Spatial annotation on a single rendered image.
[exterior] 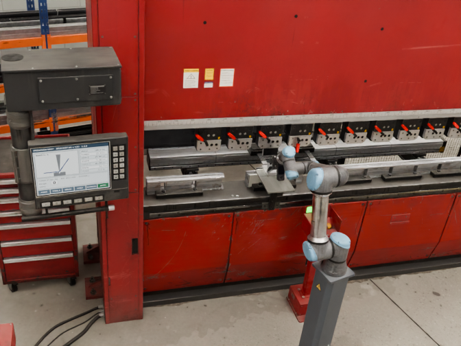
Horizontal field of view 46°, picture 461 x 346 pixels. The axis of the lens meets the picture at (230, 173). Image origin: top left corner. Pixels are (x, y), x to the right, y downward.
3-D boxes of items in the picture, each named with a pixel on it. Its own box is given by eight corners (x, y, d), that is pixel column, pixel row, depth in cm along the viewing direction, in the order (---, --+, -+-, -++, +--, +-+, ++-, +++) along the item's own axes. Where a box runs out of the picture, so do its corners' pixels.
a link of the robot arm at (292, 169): (306, 175, 326) (302, 157, 329) (289, 177, 322) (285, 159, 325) (301, 178, 333) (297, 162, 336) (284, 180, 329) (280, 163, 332)
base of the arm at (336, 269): (351, 272, 317) (355, 259, 311) (331, 280, 310) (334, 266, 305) (335, 257, 327) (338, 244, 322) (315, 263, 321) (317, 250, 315)
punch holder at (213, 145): (196, 152, 338) (198, 128, 329) (193, 145, 345) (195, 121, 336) (220, 151, 342) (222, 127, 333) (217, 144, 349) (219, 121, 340)
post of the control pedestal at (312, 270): (304, 296, 390) (317, 236, 361) (300, 290, 394) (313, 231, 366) (311, 294, 392) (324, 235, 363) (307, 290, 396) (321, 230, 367)
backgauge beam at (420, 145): (149, 171, 369) (149, 158, 364) (146, 160, 380) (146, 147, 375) (443, 152, 430) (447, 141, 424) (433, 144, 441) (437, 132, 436)
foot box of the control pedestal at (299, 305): (298, 323, 384) (301, 310, 378) (285, 297, 404) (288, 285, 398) (324, 318, 390) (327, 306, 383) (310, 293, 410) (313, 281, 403)
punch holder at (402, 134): (397, 141, 375) (403, 119, 366) (391, 135, 382) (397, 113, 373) (416, 140, 379) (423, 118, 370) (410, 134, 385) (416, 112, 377)
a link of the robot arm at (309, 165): (358, 165, 291) (314, 156, 337) (340, 167, 288) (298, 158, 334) (359, 186, 293) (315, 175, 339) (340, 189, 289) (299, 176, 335)
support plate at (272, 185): (267, 193, 339) (267, 192, 339) (255, 171, 361) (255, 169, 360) (295, 191, 344) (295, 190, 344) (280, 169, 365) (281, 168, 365)
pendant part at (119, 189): (36, 211, 264) (27, 145, 245) (34, 196, 273) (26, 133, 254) (129, 198, 279) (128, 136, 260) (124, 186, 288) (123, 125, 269)
